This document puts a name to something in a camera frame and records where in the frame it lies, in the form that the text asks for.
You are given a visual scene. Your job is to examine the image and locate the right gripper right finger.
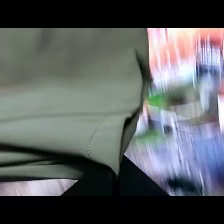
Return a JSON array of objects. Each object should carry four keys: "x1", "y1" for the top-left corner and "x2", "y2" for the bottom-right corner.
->
[{"x1": 119, "y1": 154, "x2": 170, "y2": 197}]

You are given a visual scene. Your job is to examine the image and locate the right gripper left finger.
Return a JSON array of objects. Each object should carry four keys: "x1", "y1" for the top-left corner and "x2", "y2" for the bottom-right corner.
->
[{"x1": 63, "y1": 164, "x2": 118, "y2": 197}]

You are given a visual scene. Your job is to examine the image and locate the brown garment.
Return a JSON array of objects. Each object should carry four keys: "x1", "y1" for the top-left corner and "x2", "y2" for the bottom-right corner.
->
[{"x1": 0, "y1": 28, "x2": 154, "y2": 183}]

